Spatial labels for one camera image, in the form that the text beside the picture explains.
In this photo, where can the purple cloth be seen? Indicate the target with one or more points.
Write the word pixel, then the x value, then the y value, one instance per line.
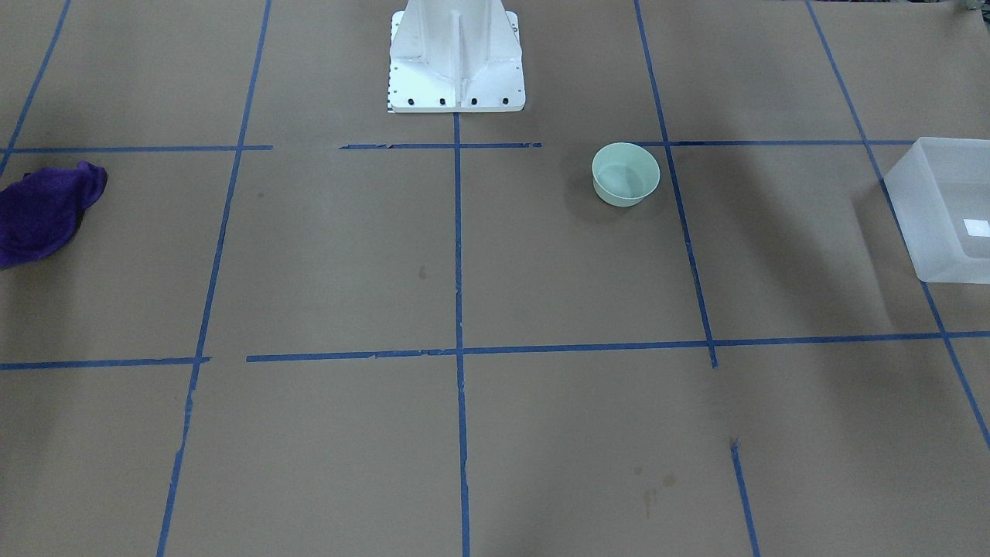
pixel 43 210

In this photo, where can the green ceramic bowl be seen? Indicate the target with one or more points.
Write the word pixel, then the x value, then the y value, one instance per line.
pixel 623 174

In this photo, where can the clear plastic box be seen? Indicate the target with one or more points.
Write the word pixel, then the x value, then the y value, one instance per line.
pixel 940 194

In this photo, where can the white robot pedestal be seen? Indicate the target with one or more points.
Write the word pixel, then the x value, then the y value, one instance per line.
pixel 455 57

